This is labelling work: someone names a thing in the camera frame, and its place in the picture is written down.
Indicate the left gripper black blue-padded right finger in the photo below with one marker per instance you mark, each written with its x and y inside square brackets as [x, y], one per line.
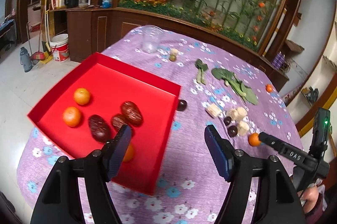
[277, 200]

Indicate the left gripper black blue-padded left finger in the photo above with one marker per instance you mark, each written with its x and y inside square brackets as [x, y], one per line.
[59, 200]

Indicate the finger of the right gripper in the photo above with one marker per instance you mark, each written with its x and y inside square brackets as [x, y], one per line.
[277, 144]

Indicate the orange mandarin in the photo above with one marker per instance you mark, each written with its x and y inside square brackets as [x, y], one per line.
[254, 140]
[71, 116]
[129, 155]

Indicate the beige corn cob front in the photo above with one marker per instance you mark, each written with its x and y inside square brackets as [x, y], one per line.
[243, 128]

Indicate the beige corn cob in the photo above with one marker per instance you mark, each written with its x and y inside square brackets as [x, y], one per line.
[242, 113]
[213, 110]
[233, 114]
[243, 128]

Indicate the dark plum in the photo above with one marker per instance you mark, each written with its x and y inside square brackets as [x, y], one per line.
[232, 131]
[182, 105]

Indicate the small dark wrinkled date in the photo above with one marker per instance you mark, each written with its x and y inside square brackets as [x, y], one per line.
[227, 120]

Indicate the large dark red date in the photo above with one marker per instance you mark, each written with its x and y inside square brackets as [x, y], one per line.
[99, 128]

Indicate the yellow-orange mandarin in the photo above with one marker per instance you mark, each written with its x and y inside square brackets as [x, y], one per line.
[81, 96]

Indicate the orange mandarin front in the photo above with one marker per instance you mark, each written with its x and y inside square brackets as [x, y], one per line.
[129, 155]

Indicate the person's right hand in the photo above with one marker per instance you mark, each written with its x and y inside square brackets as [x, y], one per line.
[308, 198]

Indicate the small far orange kumquat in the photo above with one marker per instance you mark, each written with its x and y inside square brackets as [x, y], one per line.
[269, 88]

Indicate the large bok choy leaves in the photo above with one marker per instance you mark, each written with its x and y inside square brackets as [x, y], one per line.
[238, 86]

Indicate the purple bottles on shelf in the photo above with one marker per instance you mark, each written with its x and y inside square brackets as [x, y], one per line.
[278, 60]

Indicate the purple floral tablecloth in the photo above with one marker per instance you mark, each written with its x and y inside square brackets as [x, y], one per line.
[189, 189]

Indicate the red tray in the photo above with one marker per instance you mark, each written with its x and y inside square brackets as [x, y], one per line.
[111, 83]

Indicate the small bok choy sprig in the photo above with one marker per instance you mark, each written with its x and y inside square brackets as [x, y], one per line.
[202, 68]

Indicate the grey water bottle floor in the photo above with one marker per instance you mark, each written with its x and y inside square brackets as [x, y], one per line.
[25, 59]

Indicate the broom and dustpan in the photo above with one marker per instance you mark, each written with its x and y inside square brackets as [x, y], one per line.
[43, 54]

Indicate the small green olive fruit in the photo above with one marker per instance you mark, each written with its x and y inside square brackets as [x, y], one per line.
[172, 58]

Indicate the white red paint bucket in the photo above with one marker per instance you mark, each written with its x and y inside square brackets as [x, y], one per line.
[59, 47]

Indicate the clear plastic cup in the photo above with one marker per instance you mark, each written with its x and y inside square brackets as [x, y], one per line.
[151, 38]

